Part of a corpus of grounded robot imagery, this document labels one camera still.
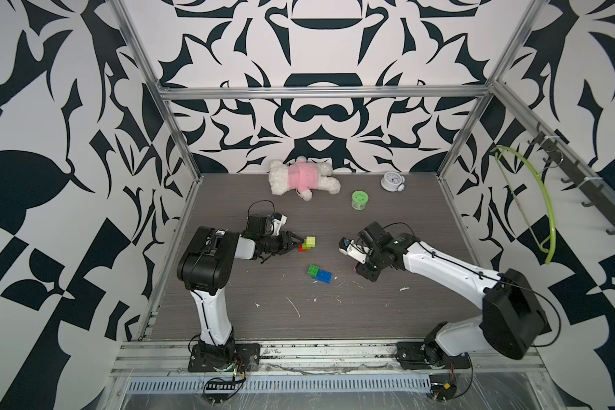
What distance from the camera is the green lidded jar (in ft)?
3.51

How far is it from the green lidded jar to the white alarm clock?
0.13 m

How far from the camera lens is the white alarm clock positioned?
1.15 meters

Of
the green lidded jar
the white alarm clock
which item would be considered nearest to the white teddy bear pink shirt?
the green lidded jar

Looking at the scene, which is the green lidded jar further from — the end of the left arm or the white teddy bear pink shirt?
the end of the left arm

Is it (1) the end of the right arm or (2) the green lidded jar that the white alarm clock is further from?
(1) the end of the right arm
